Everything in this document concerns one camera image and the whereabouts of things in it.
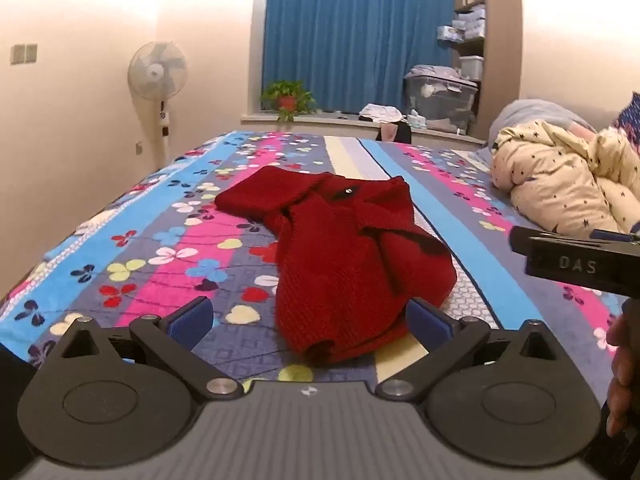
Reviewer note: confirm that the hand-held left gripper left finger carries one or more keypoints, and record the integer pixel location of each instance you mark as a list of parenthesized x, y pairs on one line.
[(192, 319)]

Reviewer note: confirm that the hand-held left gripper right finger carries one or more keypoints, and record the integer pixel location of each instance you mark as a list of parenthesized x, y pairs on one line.
[(427, 319)]

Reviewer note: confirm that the red knit sweater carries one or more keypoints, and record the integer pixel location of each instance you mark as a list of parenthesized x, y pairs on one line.
[(340, 260)]

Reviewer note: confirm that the white clothes pile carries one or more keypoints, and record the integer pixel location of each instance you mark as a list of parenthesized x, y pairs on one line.
[(382, 112)]

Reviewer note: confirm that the person's right hand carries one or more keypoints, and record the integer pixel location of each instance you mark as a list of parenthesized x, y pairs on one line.
[(627, 365)]

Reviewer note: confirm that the cream star-print quilt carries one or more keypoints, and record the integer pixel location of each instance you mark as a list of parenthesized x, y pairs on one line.
[(560, 185)]

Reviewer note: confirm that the floral striped bed blanket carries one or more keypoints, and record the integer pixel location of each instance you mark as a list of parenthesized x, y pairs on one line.
[(150, 240)]

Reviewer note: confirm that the dark blue printed pillow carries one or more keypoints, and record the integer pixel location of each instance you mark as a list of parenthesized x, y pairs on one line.
[(631, 117)]

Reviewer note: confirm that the grey pillow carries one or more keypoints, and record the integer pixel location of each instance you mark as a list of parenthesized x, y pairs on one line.
[(540, 110)]

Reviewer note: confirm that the black bag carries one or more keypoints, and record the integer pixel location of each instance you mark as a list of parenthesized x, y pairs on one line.
[(405, 133)]

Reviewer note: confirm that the pink bag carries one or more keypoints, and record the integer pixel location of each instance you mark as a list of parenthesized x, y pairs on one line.
[(389, 132)]

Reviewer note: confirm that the clear plastic storage bin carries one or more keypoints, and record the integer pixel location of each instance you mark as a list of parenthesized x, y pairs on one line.
[(442, 105)]

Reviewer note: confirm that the white box on shelf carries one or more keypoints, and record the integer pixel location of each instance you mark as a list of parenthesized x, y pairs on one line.
[(471, 67)]

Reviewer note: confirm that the wooden shelf unit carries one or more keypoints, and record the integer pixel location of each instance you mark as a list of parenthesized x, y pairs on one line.
[(500, 35)]

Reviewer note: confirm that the potted green plant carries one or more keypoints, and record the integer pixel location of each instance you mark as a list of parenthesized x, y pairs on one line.
[(287, 96)]

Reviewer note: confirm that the white standing fan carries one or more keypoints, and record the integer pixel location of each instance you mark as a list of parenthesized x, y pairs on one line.
[(156, 71)]

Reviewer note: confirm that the stack of white packs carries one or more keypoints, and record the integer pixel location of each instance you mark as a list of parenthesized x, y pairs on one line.
[(465, 25)]

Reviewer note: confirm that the blue curtain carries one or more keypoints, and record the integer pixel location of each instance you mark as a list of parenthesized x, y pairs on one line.
[(350, 35)]

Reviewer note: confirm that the wall light switch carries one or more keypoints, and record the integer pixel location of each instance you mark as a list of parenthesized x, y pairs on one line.
[(24, 53)]

